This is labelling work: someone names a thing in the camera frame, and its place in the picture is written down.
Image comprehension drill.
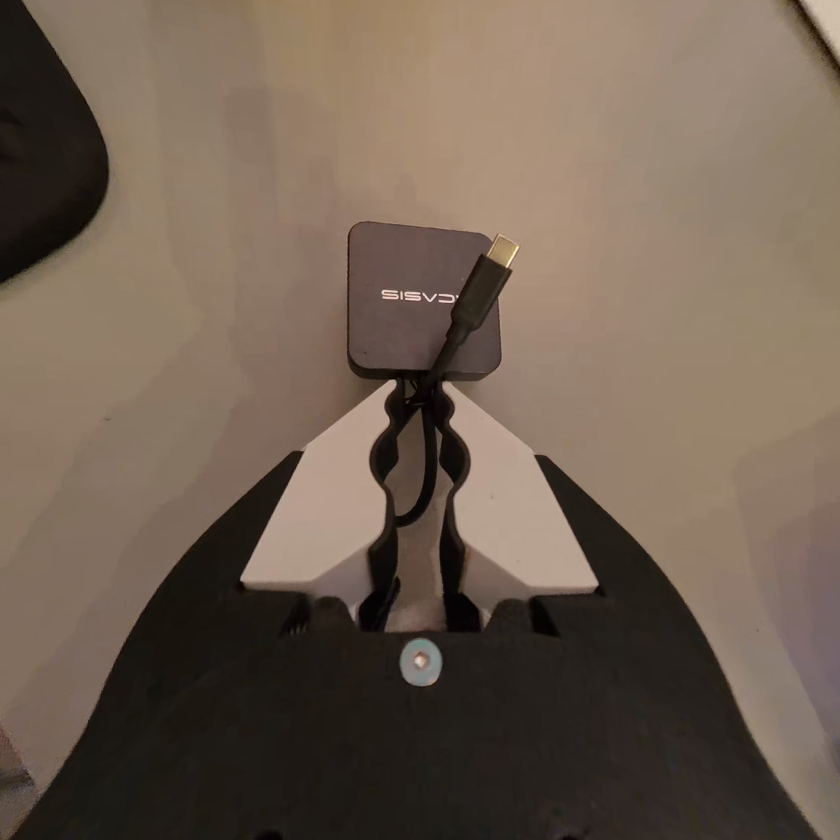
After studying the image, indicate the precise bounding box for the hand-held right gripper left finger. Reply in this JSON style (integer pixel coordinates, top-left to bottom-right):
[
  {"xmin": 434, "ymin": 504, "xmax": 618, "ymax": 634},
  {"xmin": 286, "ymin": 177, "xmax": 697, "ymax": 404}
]
[{"xmin": 240, "ymin": 382, "xmax": 403, "ymax": 632}]

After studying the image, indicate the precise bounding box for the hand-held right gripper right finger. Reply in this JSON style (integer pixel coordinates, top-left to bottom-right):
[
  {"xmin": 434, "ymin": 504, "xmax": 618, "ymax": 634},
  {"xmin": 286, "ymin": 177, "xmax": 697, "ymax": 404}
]
[{"xmin": 435, "ymin": 387, "xmax": 601, "ymax": 632}]

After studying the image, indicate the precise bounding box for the black usb hub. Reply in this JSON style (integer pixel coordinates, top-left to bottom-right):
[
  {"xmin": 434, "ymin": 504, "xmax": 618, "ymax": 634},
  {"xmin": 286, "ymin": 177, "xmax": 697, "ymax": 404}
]
[{"xmin": 346, "ymin": 221, "xmax": 521, "ymax": 529}]

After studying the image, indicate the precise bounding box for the black textured cushion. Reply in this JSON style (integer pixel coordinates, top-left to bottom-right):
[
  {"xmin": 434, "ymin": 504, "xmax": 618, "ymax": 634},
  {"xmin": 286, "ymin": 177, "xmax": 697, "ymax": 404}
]
[{"xmin": 0, "ymin": 0, "xmax": 110, "ymax": 284}]

